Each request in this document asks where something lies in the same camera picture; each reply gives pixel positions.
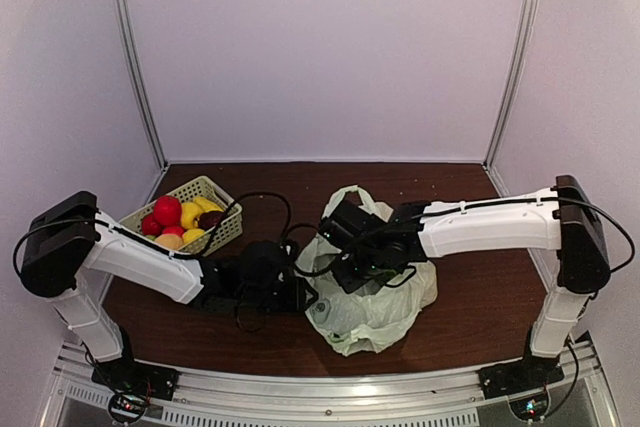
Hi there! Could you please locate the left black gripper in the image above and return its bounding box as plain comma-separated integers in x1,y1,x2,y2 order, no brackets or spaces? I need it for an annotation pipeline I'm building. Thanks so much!
237,275,319,312

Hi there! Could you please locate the pale green plastic bag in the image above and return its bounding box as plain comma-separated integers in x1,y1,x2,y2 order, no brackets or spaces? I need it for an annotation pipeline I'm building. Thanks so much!
295,184,439,358

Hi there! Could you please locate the yellow mango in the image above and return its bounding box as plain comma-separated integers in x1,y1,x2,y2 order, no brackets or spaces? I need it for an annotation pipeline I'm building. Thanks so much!
180,202,204,230

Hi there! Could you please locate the peach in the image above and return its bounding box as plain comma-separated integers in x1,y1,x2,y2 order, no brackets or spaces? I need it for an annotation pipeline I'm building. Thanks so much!
154,234,184,250

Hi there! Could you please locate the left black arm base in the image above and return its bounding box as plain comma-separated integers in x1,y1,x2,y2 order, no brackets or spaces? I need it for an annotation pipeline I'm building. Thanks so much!
90,327,179,401

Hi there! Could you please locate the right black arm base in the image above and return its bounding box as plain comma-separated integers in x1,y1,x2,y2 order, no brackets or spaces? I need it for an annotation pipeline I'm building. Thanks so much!
478,327,564,399

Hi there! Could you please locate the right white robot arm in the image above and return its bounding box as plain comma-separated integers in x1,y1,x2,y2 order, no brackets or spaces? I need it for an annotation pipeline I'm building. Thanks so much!
318,175,612,389

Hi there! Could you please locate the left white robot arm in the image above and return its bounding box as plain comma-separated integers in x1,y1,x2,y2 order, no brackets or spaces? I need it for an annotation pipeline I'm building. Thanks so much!
12,191,318,391

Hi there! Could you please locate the dark red fruit in basket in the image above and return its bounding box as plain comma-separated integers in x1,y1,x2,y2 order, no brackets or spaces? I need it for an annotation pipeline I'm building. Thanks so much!
197,212,224,231

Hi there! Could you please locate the yellow lemon in basket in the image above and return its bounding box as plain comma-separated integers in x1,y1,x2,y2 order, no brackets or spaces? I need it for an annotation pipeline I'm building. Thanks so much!
182,228,205,245

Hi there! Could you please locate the yellow banana in basket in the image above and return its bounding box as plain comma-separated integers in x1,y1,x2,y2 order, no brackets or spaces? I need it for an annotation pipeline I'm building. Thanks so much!
193,196,225,213

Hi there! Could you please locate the red apple in basket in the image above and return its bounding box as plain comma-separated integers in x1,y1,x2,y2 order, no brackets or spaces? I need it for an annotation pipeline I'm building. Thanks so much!
140,213,164,237

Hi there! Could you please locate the right aluminium corner post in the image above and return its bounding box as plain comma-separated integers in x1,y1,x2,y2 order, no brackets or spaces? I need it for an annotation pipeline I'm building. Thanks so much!
483,0,539,172

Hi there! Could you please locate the aluminium corner post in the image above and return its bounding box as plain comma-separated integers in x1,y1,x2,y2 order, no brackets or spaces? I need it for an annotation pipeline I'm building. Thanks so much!
483,0,539,172
113,0,169,171

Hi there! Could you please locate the right black cable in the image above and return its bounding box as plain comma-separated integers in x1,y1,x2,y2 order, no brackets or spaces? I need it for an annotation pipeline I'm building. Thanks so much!
294,196,632,293

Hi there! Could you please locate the aluminium front rail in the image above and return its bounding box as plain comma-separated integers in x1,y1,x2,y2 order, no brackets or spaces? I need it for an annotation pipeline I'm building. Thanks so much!
49,346,621,427

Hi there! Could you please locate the left aluminium corner post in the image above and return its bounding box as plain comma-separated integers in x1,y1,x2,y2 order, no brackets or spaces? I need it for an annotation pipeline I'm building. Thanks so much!
113,0,169,171

